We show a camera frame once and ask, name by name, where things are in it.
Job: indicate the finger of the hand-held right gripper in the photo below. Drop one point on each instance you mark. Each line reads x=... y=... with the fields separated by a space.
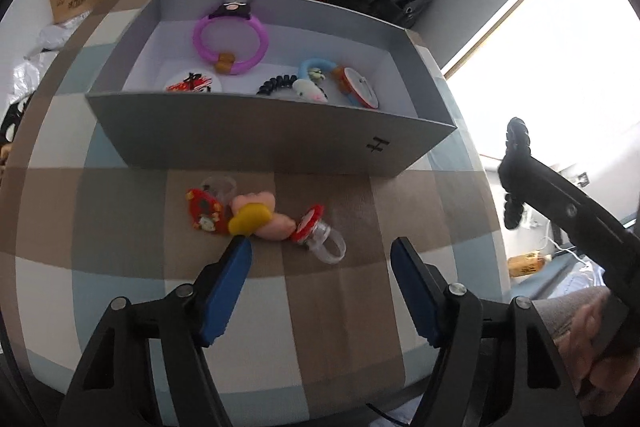
x=550 y=197

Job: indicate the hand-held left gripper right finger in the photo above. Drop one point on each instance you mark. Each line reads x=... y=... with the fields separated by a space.
x=415 y=292

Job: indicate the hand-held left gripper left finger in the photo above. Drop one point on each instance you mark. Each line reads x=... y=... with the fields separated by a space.
x=222 y=302

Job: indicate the grey cardboard box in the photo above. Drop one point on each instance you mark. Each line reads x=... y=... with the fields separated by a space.
x=250 y=132

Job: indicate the person's right hand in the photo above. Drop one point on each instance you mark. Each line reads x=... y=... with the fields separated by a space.
x=580 y=342

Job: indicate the grey cloth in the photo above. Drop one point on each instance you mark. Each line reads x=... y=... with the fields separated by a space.
x=555 y=307

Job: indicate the brown drink bottle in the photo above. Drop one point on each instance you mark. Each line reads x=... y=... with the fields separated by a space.
x=525 y=264

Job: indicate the brown shoe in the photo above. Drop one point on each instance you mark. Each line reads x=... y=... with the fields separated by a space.
x=4 y=154

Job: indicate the black white sandals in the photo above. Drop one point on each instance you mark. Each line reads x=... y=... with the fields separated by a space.
x=12 y=119

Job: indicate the white plastic parcel bag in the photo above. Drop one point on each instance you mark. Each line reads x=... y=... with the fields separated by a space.
x=25 y=74

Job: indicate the grey plastic parcel bag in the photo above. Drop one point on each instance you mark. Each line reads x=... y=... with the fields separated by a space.
x=55 y=34

